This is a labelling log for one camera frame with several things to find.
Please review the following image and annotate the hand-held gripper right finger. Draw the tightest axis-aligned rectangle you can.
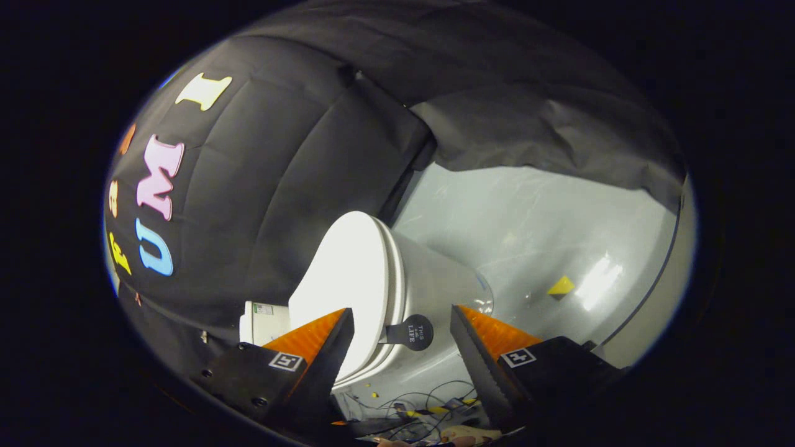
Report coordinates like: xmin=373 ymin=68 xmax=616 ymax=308
xmin=450 ymin=304 xmax=624 ymax=432

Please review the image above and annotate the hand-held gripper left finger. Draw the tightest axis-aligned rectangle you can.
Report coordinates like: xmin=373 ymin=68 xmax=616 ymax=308
xmin=189 ymin=307 xmax=356 ymax=443

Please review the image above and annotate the black round lid lifter tab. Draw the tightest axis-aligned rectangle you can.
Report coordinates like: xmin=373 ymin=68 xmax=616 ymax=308
xmin=379 ymin=314 xmax=434 ymax=352

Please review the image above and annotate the white toilet tank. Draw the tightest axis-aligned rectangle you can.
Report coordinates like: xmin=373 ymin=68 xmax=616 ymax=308
xmin=240 ymin=301 xmax=291 ymax=346

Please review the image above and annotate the black backdrop cloth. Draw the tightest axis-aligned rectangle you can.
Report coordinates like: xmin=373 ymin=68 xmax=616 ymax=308
xmin=102 ymin=0 xmax=687 ymax=398

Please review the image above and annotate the yellow black striped cable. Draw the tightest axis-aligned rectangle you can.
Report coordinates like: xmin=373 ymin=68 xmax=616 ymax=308
xmin=404 ymin=402 xmax=480 ymax=418

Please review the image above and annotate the tangle of dark cables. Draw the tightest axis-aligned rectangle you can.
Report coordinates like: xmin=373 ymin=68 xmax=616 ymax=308
xmin=345 ymin=380 xmax=482 ymax=445

